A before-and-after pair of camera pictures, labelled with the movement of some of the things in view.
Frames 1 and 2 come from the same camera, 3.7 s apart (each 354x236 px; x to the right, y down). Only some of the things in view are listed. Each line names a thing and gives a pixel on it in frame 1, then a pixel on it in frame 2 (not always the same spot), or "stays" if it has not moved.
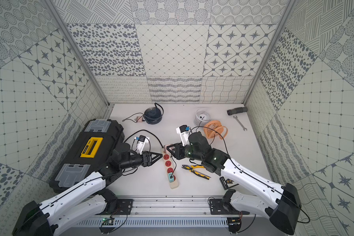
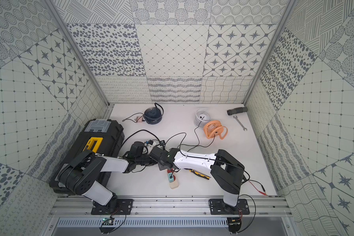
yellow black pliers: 191,167 stays
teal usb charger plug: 171,180 stays
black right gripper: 177,150 -> 160,166
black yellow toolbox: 99,139 stays
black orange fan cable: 174,168 -> 201,146
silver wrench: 240,124 stays
